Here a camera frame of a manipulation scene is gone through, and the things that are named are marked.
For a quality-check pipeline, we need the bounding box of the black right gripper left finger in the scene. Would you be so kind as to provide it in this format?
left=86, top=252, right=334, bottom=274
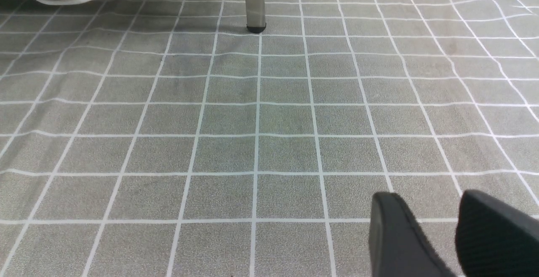
left=369, top=192, right=456, bottom=277

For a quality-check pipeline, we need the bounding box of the stainless steel shoe rack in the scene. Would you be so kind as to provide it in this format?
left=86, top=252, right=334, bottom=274
left=245, top=0, right=266, bottom=34

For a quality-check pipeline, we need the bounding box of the grey grid tablecloth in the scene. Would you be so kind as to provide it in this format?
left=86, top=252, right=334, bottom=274
left=1, top=0, right=538, bottom=277

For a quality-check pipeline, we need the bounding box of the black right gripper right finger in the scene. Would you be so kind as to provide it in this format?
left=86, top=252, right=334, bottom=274
left=456, top=189, right=539, bottom=277

